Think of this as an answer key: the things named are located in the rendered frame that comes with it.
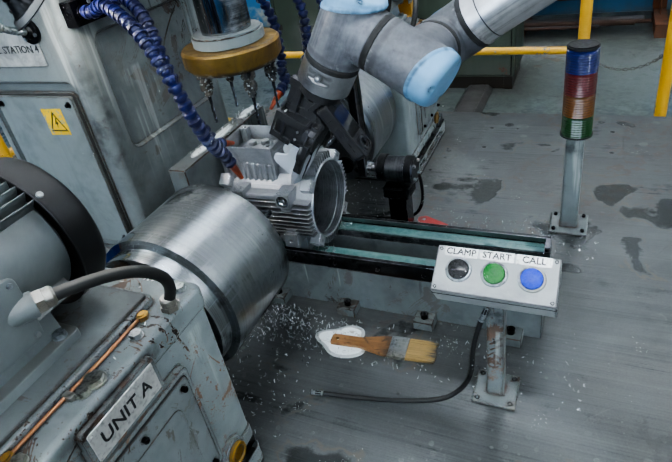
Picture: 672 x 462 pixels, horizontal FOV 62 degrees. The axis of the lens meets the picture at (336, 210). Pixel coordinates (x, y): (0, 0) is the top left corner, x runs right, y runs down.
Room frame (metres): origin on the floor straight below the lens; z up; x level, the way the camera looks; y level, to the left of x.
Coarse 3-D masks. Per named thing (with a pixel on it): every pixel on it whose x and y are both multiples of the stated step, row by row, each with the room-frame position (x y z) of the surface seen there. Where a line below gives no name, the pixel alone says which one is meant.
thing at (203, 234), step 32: (192, 192) 0.81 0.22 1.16; (224, 192) 0.80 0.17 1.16; (160, 224) 0.72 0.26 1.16; (192, 224) 0.72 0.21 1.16; (224, 224) 0.73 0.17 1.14; (256, 224) 0.75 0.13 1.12; (128, 256) 0.67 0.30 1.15; (160, 256) 0.66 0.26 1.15; (192, 256) 0.66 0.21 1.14; (224, 256) 0.68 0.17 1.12; (256, 256) 0.71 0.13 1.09; (224, 288) 0.64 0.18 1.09; (256, 288) 0.68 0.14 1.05; (224, 320) 0.62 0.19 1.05; (256, 320) 0.67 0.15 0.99; (224, 352) 0.61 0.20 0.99
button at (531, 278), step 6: (528, 270) 0.58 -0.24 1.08; (534, 270) 0.58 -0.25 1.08; (522, 276) 0.57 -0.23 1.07; (528, 276) 0.57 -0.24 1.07; (534, 276) 0.57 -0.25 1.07; (540, 276) 0.57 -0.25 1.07; (522, 282) 0.57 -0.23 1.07; (528, 282) 0.57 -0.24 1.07; (534, 282) 0.56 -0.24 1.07; (540, 282) 0.56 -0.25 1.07; (528, 288) 0.56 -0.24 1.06; (534, 288) 0.56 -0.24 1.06
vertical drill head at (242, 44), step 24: (192, 0) 1.02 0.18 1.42; (216, 0) 0.99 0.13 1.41; (240, 0) 1.01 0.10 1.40; (216, 24) 0.99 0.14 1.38; (240, 24) 1.00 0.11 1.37; (192, 48) 1.03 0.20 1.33; (216, 48) 0.97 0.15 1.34; (240, 48) 0.97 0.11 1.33; (264, 48) 0.97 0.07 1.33; (192, 72) 0.98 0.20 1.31; (216, 72) 0.95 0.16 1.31; (240, 72) 0.95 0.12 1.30; (216, 120) 1.02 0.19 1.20
